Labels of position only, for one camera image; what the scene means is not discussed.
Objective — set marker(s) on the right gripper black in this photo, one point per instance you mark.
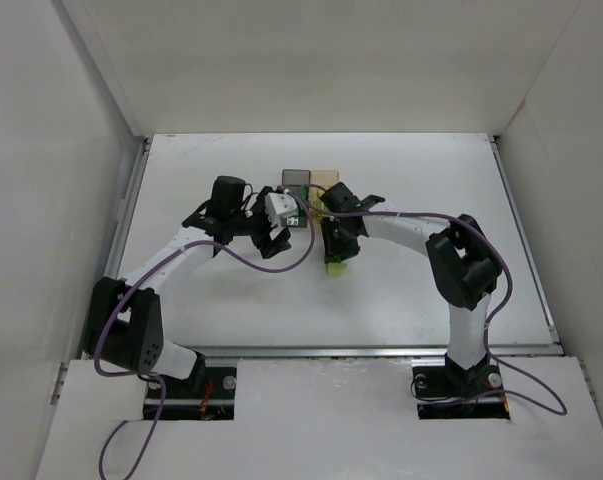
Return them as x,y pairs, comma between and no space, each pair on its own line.
338,236

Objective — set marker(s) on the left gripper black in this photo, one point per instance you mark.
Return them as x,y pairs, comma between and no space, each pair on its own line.
263,232

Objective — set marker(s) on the lime lego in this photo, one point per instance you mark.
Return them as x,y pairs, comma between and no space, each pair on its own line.
336,269

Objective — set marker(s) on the dark green lego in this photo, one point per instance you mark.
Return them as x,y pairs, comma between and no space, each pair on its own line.
296,222

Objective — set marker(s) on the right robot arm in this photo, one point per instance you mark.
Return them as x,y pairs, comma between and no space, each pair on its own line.
464,269

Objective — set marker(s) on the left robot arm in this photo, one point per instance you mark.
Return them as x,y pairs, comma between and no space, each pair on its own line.
125,321

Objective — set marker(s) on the orange transparent container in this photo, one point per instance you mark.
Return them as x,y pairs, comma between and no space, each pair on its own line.
321,180

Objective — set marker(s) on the grey transparent container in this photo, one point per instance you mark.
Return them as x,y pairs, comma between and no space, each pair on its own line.
297,180

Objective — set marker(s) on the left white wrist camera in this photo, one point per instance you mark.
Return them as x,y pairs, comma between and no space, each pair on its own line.
279,207

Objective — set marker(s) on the aluminium rail front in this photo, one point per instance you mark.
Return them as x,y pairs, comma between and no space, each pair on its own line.
288,352

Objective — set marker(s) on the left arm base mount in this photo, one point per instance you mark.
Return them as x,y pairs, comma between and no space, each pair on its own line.
212,399

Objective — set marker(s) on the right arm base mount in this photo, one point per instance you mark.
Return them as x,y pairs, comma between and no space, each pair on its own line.
440,396

